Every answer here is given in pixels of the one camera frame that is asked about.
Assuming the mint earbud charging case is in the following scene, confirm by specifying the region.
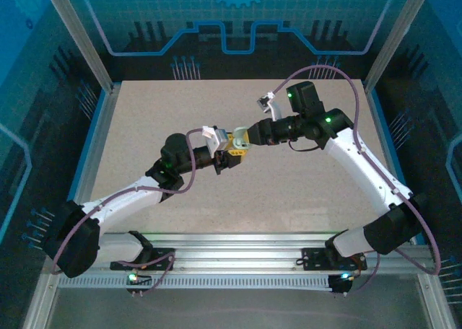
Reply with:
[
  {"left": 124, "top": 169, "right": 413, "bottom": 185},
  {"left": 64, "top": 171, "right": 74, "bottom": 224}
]
[{"left": 232, "top": 126, "right": 250, "bottom": 150}]

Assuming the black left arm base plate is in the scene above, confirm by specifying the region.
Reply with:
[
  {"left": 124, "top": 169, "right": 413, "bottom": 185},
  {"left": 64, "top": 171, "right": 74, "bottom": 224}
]
[{"left": 109, "top": 247, "right": 177, "bottom": 272}]

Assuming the small black circuit board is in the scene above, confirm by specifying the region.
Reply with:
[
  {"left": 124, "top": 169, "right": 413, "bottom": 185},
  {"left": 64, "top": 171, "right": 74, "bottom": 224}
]
[
  {"left": 327, "top": 271, "right": 354, "bottom": 297},
  {"left": 124, "top": 268, "right": 154, "bottom": 287}
]

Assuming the aluminium frame post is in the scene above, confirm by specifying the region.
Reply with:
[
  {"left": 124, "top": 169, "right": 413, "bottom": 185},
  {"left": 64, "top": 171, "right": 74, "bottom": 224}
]
[
  {"left": 363, "top": 0, "right": 436, "bottom": 92},
  {"left": 40, "top": 0, "right": 116, "bottom": 94}
]

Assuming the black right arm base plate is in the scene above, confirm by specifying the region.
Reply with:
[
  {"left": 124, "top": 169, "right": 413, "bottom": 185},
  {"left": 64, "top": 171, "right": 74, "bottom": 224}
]
[{"left": 300, "top": 247, "right": 368, "bottom": 272}]

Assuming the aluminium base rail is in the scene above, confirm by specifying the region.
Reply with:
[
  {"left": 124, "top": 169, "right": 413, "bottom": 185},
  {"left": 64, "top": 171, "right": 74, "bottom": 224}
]
[{"left": 46, "top": 230, "right": 436, "bottom": 278}]

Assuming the slotted grey cable duct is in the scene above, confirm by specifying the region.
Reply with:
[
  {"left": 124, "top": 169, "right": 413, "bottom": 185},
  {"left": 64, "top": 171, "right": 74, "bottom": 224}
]
[{"left": 56, "top": 275, "right": 335, "bottom": 291}]

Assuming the aluminium side rail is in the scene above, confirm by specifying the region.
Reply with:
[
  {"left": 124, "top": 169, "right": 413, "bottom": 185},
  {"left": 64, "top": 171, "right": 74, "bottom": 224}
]
[
  {"left": 21, "top": 83, "right": 122, "bottom": 329},
  {"left": 362, "top": 79, "right": 458, "bottom": 329}
]

